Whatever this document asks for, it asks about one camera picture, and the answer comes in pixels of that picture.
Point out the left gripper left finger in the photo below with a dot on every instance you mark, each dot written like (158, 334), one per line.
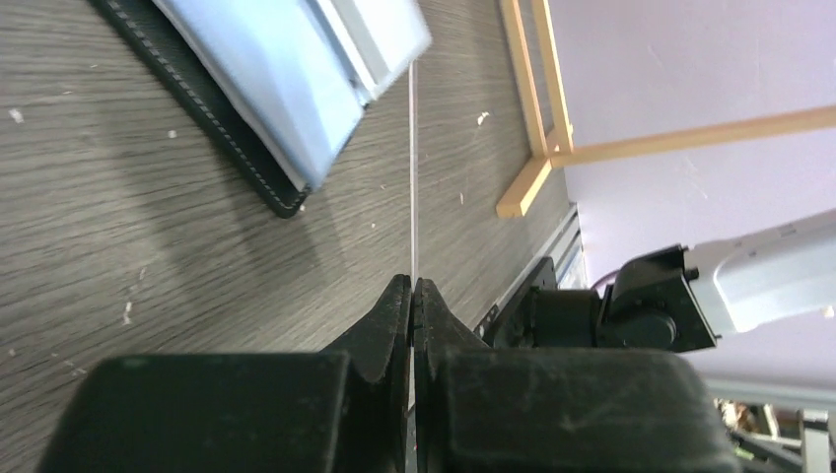
(340, 409)

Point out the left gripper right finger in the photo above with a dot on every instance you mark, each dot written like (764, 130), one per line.
(480, 409)

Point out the gold credit card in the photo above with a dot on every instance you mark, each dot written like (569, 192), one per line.
(414, 246)

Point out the black card holder wallet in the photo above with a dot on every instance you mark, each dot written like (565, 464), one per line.
(279, 86)

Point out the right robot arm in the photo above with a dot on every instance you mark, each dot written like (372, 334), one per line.
(677, 299)

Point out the wooden frame rack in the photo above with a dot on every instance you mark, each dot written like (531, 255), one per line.
(687, 114)

